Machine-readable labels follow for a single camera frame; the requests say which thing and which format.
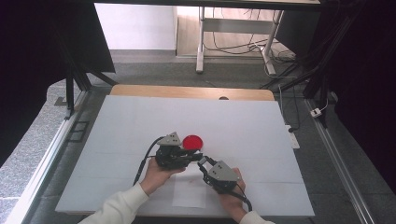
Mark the person's left hand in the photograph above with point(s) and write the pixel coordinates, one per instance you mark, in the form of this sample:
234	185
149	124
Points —
157	177

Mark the small white adapter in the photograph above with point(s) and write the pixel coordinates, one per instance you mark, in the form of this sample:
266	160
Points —
316	112

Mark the person's right hand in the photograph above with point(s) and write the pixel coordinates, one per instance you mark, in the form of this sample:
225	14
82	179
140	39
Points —
232	202

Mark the wooden table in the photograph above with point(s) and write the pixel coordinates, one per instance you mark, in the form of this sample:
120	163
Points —
186	91

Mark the white board table cover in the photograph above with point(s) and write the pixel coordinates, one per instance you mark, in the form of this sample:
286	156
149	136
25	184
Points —
124	124

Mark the aluminium floor rail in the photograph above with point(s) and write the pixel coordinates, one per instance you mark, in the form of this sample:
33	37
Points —
336	165
46	161

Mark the blue stamp cap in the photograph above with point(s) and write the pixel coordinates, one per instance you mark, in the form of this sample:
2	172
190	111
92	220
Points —
202	160

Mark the white paper sheet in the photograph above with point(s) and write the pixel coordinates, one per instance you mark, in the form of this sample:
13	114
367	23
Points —
190	194

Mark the black metal stand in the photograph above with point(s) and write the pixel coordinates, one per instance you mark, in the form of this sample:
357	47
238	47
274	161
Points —
314	84
70	93

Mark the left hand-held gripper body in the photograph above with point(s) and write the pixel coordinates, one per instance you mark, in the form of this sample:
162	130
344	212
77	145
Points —
169	155

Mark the white metal desk frame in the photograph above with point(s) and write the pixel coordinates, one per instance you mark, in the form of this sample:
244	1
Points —
236	25

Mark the black curtain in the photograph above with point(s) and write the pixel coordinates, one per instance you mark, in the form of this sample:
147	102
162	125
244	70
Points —
31	62
367	77

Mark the round red ink pad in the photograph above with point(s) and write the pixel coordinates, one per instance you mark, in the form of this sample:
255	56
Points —
192	142

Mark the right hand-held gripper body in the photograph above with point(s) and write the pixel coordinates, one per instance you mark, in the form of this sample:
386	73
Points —
222	174

